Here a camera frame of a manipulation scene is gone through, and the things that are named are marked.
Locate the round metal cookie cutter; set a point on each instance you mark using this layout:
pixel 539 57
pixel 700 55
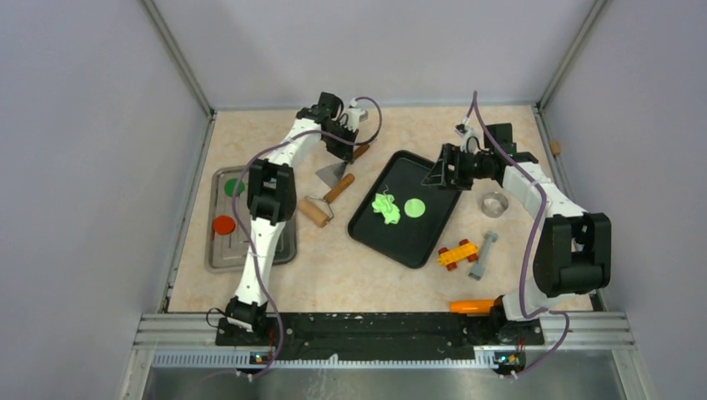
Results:
pixel 493 204

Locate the wooden dough roller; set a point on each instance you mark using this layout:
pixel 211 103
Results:
pixel 318 210

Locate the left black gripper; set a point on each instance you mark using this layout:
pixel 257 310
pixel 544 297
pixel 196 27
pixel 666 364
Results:
pixel 343 152

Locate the orange dough disc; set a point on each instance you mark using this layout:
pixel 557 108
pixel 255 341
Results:
pixel 224 225

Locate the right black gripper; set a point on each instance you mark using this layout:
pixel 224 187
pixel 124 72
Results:
pixel 450 155

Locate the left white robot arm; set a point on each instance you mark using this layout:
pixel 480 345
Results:
pixel 272 199

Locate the small wooden cork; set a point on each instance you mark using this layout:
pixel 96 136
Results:
pixel 555 148

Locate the orange handled tool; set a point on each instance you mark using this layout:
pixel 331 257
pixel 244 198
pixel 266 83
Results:
pixel 481 307

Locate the grey plastic bolt toy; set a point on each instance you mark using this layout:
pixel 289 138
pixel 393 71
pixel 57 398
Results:
pixel 478 269

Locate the green dough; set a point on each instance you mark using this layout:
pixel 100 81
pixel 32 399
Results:
pixel 384 204

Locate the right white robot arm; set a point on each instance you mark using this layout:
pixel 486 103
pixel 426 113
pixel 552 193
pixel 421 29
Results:
pixel 569 251

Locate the yellow toy brick car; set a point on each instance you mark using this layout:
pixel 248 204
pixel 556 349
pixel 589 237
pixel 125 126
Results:
pixel 450 257

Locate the metal scraper wooden handle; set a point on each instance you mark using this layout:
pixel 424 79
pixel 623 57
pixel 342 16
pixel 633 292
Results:
pixel 333 174

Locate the green dough disc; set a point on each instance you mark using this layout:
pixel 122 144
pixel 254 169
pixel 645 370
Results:
pixel 233 187

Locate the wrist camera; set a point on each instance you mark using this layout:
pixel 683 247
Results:
pixel 464 130
pixel 353 115

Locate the black baking tray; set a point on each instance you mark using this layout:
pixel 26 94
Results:
pixel 412 240

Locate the round green dough wrapper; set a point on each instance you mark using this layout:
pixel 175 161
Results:
pixel 414 208

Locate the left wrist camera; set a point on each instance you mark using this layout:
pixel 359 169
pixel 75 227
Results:
pixel 353 115

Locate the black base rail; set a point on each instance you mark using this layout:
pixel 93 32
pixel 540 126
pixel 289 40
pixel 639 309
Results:
pixel 380 336

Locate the silver metal tray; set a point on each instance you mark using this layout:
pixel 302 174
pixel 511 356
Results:
pixel 228 253

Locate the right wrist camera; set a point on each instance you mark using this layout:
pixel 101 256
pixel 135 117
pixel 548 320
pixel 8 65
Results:
pixel 464 130

